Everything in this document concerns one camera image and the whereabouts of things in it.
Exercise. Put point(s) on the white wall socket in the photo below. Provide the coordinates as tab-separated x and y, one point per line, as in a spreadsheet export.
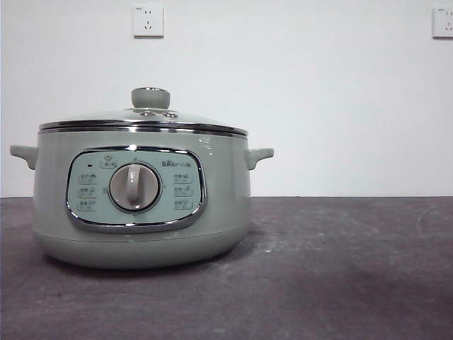
148	21
444	23

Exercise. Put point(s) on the glass lid with green knob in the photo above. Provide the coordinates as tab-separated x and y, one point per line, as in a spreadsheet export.
150	98

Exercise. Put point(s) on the pale green electric cooking pot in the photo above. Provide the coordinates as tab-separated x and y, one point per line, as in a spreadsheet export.
226	198

